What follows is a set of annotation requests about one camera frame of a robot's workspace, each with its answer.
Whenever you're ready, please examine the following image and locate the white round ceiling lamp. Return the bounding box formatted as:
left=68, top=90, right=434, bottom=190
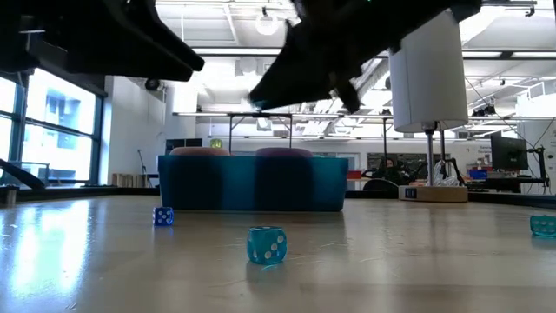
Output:
left=255, top=12, right=280, bottom=37

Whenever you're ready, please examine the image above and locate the small teal translucent die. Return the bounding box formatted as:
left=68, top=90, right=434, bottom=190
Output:
left=529, top=215, right=556, bottom=238
left=246, top=225, right=288, bottom=266

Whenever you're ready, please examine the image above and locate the small blue translucent die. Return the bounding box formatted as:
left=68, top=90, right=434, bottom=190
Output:
left=152, top=206, right=175, bottom=227

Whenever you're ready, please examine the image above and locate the person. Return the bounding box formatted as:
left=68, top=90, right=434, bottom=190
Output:
left=375, top=156, right=407, bottom=186

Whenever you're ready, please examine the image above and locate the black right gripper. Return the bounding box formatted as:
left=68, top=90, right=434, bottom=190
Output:
left=249, top=0, right=482, bottom=114

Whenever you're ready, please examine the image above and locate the white shade wooden base lamp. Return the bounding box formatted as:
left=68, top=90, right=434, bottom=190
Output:
left=388, top=8, right=469, bottom=203

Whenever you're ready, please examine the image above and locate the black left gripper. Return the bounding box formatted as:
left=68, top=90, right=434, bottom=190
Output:
left=0, top=0, right=205, bottom=83

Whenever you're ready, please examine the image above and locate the black computer monitor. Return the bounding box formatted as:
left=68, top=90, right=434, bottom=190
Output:
left=490, top=131, right=529, bottom=170

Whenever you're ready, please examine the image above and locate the large pink foam die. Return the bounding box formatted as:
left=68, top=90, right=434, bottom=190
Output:
left=169, top=146, right=231, bottom=157

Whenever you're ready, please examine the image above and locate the teal plastic tray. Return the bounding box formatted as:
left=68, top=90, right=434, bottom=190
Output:
left=157, top=155, right=349, bottom=213

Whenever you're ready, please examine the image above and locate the large purple foam die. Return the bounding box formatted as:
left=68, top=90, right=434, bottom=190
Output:
left=255, top=147, right=314, bottom=158

